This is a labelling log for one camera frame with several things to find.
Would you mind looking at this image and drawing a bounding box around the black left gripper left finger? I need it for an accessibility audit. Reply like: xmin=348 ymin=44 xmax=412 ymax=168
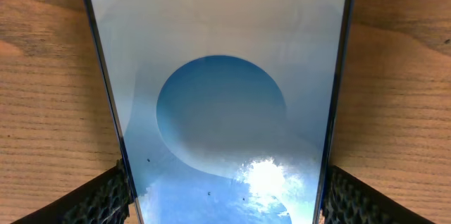
xmin=11 ymin=159 xmax=133 ymax=224

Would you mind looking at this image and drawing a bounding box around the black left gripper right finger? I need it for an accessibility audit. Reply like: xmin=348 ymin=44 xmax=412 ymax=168
xmin=322 ymin=166 xmax=433 ymax=224

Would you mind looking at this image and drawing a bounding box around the blue Galaxy smartphone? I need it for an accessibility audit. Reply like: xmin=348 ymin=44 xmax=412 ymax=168
xmin=84 ymin=0 xmax=353 ymax=224

